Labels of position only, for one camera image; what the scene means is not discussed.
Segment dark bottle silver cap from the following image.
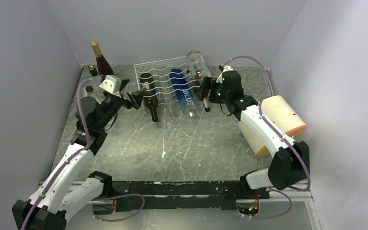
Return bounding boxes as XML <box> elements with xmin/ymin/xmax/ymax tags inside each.
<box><xmin>190</xmin><ymin>70</ymin><xmax>211</xmax><ymax>112</ymax></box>

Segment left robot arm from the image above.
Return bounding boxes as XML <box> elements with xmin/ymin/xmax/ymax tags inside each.
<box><xmin>12</xmin><ymin>75</ymin><xmax>145</xmax><ymax>230</ymax></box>

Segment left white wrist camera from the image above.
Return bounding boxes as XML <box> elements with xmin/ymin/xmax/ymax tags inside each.
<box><xmin>99</xmin><ymin>75</ymin><xmax>122</xmax><ymax>97</ymax></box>

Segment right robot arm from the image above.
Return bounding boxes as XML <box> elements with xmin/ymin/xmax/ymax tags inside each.
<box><xmin>197</xmin><ymin>70</ymin><xmax>311</xmax><ymax>198</ymax></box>

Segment clear bottle orange label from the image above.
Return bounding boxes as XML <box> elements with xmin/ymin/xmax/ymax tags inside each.
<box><xmin>88</xmin><ymin>65</ymin><xmax>103</xmax><ymax>78</ymax></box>

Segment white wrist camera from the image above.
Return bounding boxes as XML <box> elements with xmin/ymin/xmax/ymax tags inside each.
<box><xmin>99</xmin><ymin>75</ymin><xmax>122</xmax><ymax>97</ymax></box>
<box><xmin>218</xmin><ymin>65</ymin><xmax>233</xmax><ymax>72</ymax></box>

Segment dark green wine bottle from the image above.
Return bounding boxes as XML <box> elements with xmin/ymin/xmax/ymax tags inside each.
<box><xmin>139</xmin><ymin>73</ymin><xmax>159</xmax><ymax>122</ymax></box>

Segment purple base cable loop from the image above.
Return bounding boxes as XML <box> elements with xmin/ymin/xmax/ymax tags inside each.
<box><xmin>91</xmin><ymin>194</ymin><xmax>146</xmax><ymax>222</ymax></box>

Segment blue vodka bottle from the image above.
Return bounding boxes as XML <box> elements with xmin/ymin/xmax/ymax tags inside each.
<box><xmin>169</xmin><ymin>69</ymin><xmax>196</xmax><ymax>118</ymax></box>

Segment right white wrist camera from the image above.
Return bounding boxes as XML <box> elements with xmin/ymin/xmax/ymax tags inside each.
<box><xmin>218</xmin><ymin>65</ymin><xmax>233</xmax><ymax>72</ymax></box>

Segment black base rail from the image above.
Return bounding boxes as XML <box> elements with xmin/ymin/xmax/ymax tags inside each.
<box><xmin>38</xmin><ymin>180</ymin><xmax>313</xmax><ymax>213</ymax></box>

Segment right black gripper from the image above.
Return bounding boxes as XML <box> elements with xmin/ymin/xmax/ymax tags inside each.
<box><xmin>195</xmin><ymin>76</ymin><xmax>230</xmax><ymax>104</ymax></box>

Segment cream cylindrical container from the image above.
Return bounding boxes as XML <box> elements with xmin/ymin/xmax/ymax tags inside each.
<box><xmin>238</xmin><ymin>95</ymin><xmax>307</xmax><ymax>156</ymax></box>

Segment white wire wine rack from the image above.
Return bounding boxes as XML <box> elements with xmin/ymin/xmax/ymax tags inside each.
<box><xmin>134</xmin><ymin>56</ymin><xmax>202</xmax><ymax>117</ymax></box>

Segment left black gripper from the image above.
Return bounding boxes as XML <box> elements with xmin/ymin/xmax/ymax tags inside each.
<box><xmin>96</xmin><ymin>79</ymin><xmax>147</xmax><ymax>129</ymax></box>

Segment dark red wine bottle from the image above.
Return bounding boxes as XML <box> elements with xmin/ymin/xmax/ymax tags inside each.
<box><xmin>91</xmin><ymin>40</ymin><xmax>115</xmax><ymax>75</ymax></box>

